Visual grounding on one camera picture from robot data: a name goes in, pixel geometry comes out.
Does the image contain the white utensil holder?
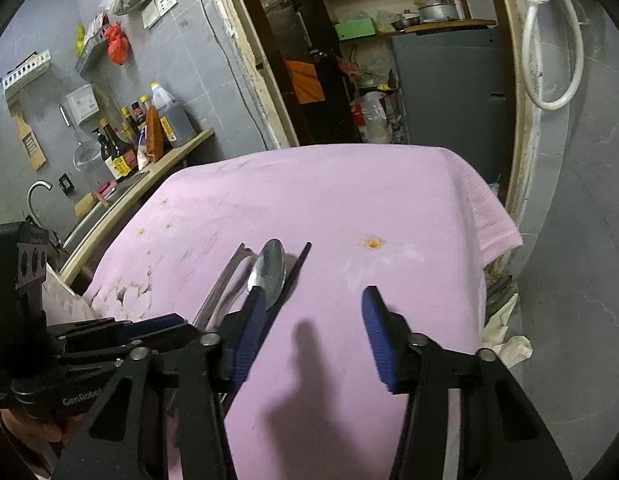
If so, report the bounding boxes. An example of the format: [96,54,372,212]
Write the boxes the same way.
[42,264,96,325]

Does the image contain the wall power socket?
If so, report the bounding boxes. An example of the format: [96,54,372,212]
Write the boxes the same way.
[142,0,177,29]

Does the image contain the steel spoon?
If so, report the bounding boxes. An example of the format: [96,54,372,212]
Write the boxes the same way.
[247,238,287,310]

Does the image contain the steel sink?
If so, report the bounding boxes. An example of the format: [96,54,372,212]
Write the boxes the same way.
[49,171,149,255]

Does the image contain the soy sauce bottle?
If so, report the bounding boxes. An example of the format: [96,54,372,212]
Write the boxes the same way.
[100,117,138,179]

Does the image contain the grey metal cabinet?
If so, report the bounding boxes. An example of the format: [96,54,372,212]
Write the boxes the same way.
[390,28,508,183]

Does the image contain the orange snack packet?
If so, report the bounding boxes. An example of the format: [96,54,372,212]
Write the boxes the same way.
[146,105,164,162]

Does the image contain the large dark vinegar jug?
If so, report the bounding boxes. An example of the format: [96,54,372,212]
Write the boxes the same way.
[150,81,197,148]

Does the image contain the pink floral tablecloth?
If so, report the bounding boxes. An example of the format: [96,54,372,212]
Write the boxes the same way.
[85,144,522,479]

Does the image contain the green box on shelf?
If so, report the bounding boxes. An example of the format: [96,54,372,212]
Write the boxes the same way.
[334,18,377,41]

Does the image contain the red plastic bag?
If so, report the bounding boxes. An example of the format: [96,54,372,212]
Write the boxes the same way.
[104,22,131,66]

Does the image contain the white hose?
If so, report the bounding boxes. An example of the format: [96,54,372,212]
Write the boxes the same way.
[520,0,586,112]

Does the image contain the aluminium pot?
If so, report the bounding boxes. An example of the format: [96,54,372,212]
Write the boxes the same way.
[418,3,459,23]

